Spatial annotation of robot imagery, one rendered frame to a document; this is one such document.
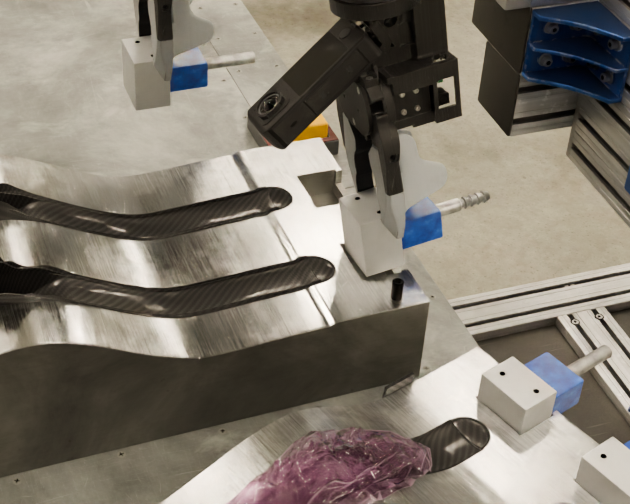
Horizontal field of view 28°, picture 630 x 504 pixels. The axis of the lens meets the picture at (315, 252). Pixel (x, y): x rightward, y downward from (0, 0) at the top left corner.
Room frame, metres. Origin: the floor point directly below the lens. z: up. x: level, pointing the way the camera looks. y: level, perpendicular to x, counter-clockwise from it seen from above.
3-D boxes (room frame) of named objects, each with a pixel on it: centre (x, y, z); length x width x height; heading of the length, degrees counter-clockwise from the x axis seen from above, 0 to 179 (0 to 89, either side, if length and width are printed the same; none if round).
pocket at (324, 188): (0.96, -0.01, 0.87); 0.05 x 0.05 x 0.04; 23
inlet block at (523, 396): (0.75, -0.21, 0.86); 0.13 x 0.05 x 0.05; 130
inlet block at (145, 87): (1.10, 0.14, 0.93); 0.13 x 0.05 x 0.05; 113
